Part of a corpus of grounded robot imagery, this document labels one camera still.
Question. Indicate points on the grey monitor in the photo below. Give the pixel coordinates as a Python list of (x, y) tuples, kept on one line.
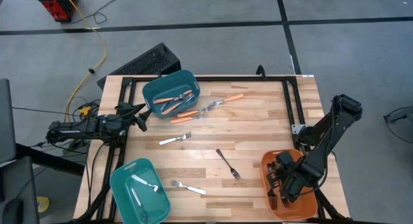
[(6, 120)]

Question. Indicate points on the black floor device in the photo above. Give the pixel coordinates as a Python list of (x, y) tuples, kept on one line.
[(400, 116)]

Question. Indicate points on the black floor bar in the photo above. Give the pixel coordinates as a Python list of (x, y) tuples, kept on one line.
[(48, 157)]

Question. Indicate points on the yellow round sticker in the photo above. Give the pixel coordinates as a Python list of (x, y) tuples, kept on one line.
[(43, 204)]

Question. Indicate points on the yellow plug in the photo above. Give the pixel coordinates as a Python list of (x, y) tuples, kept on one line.
[(85, 110)]

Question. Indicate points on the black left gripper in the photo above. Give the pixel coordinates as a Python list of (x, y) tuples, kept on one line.
[(122, 119)]

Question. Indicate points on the dark teal plastic bin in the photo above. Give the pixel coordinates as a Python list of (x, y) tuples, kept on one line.
[(171, 82)]

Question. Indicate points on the red and black equipment case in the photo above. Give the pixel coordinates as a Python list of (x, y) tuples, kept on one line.
[(56, 6)]

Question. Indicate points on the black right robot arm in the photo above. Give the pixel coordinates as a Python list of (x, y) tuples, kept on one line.
[(335, 127)]

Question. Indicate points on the black clamp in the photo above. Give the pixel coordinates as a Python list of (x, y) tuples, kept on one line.
[(260, 66)]

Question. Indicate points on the orange plastic bin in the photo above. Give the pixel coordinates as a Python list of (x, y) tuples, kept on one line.
[(306, 211)]

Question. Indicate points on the black computer mouse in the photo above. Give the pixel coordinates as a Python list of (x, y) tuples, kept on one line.
[(13, 211)]

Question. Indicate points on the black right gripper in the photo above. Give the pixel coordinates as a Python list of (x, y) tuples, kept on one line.
[(290, 172)]

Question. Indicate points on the turquoise plastic bin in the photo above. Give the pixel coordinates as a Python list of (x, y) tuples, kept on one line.
[(151, 211)]

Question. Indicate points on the all-metal fork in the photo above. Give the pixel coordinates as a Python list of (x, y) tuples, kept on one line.
[(236, 174)]

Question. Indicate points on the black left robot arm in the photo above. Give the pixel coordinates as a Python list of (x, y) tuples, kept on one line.
[(74, 128)]

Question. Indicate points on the black metal table frame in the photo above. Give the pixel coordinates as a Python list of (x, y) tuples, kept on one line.
[(226, 78)]

